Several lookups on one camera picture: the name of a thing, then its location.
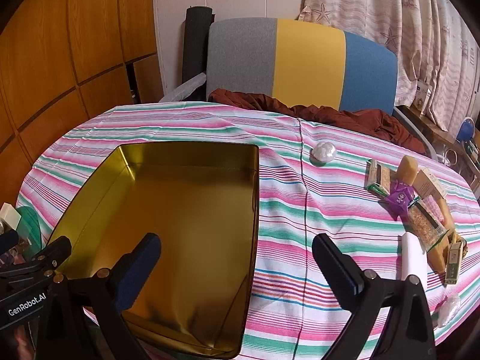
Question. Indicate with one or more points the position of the blue round object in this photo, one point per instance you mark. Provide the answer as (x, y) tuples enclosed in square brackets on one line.
[(465, 129)]

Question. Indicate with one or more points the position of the small green-printed box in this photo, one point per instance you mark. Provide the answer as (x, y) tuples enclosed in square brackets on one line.
[(453, 264)]

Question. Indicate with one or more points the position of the striped tablecloth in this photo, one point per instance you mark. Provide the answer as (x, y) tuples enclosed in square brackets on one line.
[(300, 213)]

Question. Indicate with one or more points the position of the golden tin box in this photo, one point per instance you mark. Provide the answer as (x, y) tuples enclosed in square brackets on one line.
[(187, 213)]

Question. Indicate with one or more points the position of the grey yellow blue chair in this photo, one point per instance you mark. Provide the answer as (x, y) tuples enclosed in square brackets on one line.
[(307, 63)]

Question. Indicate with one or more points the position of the purple snack packet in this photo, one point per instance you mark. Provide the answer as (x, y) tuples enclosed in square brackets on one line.
[(400, 198)]

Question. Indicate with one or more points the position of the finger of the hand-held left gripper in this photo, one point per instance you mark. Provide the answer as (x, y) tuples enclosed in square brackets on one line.
[(8, 243), (45, 260)]

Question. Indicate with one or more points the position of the brown cloth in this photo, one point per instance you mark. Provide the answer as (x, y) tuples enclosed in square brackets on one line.
[(337, 120)]

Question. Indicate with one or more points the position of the wooden wardrobe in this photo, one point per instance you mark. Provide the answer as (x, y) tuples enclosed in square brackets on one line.
[(56, 63)]

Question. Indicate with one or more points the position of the green snack packet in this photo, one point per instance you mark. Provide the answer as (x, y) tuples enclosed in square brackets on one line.
[(378, 178)]

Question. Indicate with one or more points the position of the wooden side desk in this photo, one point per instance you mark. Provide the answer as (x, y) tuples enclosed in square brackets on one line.
[(431, 129)]

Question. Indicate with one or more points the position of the clear plastic bag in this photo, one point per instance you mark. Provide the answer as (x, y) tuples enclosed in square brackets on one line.
[(447, 309)]

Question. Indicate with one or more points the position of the beige cardboard box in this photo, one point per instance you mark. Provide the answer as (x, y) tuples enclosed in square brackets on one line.
[(430, 183)]

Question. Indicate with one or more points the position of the white soap block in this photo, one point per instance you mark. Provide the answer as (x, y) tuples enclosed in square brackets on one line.
[(413, 258)]

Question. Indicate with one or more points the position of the sesame snack packet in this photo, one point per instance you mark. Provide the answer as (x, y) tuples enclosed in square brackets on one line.
[(425, 227)]

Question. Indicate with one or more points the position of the patterned curtain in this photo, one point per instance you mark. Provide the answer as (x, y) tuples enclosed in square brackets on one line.
[(412, 26)]

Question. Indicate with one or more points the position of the yellow sponge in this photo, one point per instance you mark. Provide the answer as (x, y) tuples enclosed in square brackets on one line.
[(407, 170)]

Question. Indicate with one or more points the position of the crumpled white plastic ball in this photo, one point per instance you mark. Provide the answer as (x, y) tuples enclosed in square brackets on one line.
[(323, 152)]

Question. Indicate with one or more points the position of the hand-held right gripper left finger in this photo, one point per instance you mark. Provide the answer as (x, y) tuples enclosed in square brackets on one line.
[(139, 270)]

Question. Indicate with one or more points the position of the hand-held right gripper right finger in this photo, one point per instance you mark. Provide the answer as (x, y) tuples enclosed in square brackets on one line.
[(337, 268)]

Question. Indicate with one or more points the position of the black rolled mat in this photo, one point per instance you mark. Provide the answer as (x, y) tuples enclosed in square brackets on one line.
[(195, 45)]

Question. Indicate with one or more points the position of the white carton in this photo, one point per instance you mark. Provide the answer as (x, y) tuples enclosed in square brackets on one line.
[(422, 95)]

